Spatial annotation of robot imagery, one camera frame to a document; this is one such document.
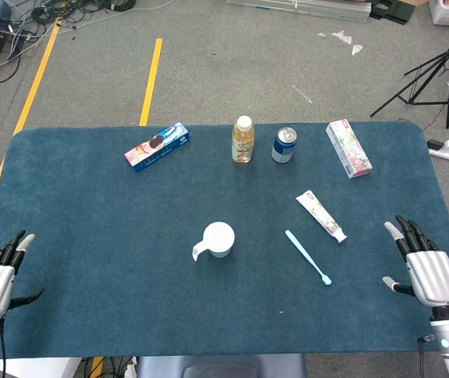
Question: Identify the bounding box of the light blue toothbrush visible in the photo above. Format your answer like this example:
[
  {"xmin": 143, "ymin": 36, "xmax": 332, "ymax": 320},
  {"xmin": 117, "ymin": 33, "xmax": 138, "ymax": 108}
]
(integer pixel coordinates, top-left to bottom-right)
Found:
[{"xmin": 284, "ymin": 229, "xmax": 332, "ymax": 287}]

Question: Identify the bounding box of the black metal bracket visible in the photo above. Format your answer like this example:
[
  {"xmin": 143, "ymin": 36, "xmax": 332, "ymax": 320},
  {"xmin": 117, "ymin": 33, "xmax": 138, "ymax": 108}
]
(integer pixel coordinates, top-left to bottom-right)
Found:
[{"xmin": 369, "ymin": 0, "xmax": 414, "ymax": 25}]

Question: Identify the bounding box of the floor cable tangle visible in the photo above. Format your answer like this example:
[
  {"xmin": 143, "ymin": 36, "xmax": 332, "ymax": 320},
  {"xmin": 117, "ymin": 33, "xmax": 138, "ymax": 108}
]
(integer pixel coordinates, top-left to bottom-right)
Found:
[{"xmin": 0, "ymin": 0, "xmax": 137, "ymax": 83}]

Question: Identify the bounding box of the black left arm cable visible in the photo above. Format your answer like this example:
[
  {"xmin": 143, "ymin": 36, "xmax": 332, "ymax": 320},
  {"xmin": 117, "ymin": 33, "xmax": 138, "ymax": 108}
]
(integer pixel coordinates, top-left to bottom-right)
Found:
[{"xmin": 0, "ymin": 318, "xmax": 8, "ymax": 361}]

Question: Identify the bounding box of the white cup with handle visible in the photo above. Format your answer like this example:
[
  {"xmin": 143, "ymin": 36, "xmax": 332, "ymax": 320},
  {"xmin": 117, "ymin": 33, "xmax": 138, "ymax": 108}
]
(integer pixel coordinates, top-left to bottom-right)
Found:
[{"xmin": 191, "ymin": 221, "xmax": 236, "ymax": 262}]

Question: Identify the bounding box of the blue soda can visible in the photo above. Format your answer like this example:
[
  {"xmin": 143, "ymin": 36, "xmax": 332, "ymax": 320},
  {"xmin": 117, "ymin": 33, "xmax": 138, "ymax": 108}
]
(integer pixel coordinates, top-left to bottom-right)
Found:
[{"xmin": 271, "ymin": 127, "xmax": 299, "ymax": 164}]

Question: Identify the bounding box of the white floral box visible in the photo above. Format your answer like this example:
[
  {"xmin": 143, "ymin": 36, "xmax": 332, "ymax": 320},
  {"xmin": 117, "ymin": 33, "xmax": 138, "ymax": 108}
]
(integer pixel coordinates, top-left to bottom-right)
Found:
[{"xmin": 325, "ymin": 119, "xmax": 373, "ymax": 180}]

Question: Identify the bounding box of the yellow drink bottle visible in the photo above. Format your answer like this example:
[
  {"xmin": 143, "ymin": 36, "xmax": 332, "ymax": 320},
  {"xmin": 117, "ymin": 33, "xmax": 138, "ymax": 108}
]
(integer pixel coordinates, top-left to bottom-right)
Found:
[{"xmin": 231, "ymin": 115, "xmax": 257, "ymax": 163}]

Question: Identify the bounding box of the floral toothpaste tube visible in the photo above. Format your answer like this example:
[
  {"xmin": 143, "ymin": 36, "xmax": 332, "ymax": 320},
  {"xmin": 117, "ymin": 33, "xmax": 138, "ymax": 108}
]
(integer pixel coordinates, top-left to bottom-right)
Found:
[{"xmin": 295, "ymin": 190, "xmax": 349, "ymax": 244}]

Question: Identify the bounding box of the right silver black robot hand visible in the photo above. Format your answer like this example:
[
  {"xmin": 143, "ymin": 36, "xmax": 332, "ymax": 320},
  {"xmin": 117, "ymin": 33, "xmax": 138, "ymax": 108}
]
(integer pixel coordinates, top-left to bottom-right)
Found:
[{"xmin": 381, "ymin": 214, "xmax": 449, "ymax": 308}]

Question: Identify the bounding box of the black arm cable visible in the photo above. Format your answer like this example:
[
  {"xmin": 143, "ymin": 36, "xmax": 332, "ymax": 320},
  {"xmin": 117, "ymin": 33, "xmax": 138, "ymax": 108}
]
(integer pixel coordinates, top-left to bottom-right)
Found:
[
  {"xmin": 0, "ymin": 318, "xmax": 8, "ymax": 361},
  {"xmin": 417, "ymin": 336, "xmax": 427, "ymax": 378}
]

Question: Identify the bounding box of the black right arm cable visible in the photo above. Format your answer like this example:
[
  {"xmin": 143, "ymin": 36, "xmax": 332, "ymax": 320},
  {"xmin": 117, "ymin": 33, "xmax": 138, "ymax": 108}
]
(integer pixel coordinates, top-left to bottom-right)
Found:
[{"xmin": 417, "ymin": 336, "xmax": 427, "ymax": 378}]

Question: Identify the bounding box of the aluminium profile stack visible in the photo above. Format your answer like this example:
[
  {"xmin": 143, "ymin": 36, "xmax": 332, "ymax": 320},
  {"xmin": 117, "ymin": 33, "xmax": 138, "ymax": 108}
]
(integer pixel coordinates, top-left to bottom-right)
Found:
[{"xmin": 226, "ymin": 0, "xmax": 373, "ymax": 24}]

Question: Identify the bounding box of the blue grey seat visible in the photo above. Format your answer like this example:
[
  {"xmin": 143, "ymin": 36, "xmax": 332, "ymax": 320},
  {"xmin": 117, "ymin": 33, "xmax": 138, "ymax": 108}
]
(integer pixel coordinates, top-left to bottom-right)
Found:
[{"xmin": 135, "ymin": 354, "xmax": 307, "ymax": 378}]

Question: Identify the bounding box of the blue table mat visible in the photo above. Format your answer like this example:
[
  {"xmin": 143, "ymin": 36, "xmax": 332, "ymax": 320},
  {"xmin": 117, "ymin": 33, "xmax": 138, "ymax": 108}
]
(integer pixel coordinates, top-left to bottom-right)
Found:
[{"xmin": 0, "ymin": 120, "xmax": 449, "ymax": 360}]

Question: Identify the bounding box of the blue cookie box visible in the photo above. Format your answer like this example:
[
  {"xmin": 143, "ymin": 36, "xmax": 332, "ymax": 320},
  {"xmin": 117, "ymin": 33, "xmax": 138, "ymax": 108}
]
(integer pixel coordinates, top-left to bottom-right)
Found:
[{"xmin": 124, "ymin": 121, "xmax": 192, "ymax": 175}]

